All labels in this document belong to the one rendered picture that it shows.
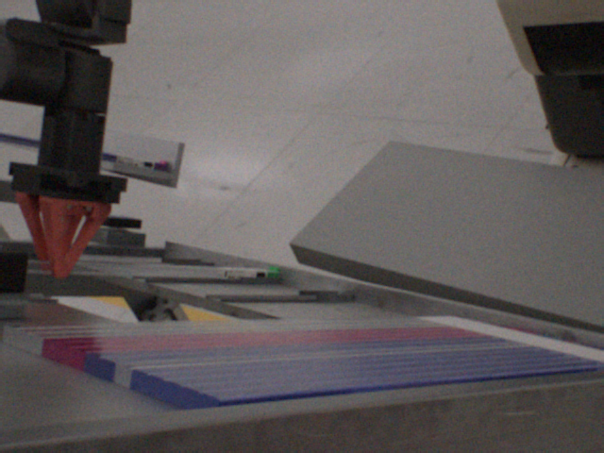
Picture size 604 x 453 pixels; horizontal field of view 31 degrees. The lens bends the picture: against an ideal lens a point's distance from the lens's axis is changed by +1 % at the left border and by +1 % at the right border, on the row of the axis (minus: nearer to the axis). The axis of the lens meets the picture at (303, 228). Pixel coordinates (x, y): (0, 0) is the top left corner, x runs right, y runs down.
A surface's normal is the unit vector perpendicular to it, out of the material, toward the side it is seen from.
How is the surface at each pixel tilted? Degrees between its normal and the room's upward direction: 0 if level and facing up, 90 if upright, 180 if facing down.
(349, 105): 0
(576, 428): 90
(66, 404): 43
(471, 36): 0
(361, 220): 0
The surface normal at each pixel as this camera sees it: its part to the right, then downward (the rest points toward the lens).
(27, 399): 0.13, -0.99
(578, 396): 0.73, 0.13
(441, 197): -0.36, -0.76
